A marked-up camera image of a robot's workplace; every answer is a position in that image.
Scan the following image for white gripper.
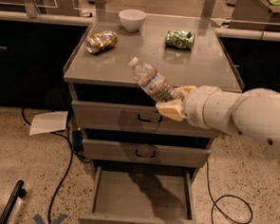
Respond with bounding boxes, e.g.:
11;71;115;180
156;85;220;129

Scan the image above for clear plastic water bottle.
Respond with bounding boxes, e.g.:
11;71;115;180
129;58;180;103

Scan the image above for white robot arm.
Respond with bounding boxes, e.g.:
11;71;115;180
156;85;280;151

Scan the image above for grey metal drawer cabinet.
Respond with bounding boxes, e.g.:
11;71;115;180
65;11;242;167

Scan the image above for dark right counter cabinet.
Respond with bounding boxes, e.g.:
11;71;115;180
215;28;280;93

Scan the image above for dark counter cabinet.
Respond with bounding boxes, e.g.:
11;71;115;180
215;28;280;93
0;20;86;110

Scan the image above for grey top drawer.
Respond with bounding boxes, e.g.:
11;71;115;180
72;101;219;139

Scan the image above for grey middle drawer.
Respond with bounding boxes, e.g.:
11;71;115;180
83;139;210;168

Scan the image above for grey open bottom drawer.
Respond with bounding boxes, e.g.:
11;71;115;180
78;162;203;224

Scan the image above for dark left counter cabinet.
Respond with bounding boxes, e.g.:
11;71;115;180
0;20;86;110

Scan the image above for crushed green soda can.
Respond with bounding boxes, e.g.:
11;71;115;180
165;30;195;50

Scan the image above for white ceramic bowl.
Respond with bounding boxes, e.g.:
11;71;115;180
119;9;147;32

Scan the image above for crushed brown soda can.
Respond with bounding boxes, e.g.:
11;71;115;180
85;30;118;54

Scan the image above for blue power box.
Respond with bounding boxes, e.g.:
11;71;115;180
72;130;83;151

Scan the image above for white paper sheet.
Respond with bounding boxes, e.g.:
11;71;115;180
29;111;67;135

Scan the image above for black bar on floor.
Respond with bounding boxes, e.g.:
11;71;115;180
0;179;27;224

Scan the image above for blue tape cross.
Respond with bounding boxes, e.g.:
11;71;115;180
32;211;68;224

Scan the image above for black cable on right floor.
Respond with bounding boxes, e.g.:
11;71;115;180
201;159;257;224

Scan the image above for black cable on floor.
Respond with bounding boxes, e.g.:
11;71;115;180
201;159;257;224
14;106;93;224

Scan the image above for black cable on left floor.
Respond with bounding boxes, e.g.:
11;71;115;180
14;106;93;224

